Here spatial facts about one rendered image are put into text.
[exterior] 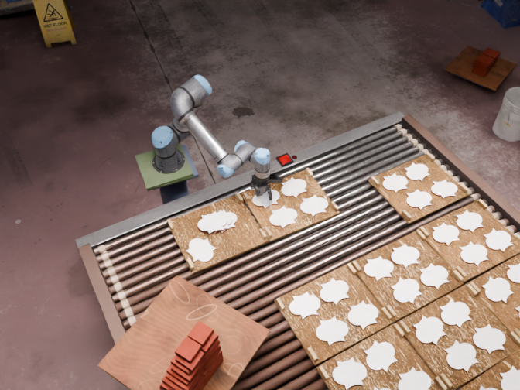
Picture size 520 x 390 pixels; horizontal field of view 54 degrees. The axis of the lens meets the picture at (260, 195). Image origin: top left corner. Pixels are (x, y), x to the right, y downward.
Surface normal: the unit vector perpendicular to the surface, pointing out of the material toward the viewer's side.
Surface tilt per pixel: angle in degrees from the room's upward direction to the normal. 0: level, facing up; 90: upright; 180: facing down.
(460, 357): 0
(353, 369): 0
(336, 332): 0
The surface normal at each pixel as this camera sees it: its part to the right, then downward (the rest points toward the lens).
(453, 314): 0.00, -0.65
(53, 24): 0.29, 0.56
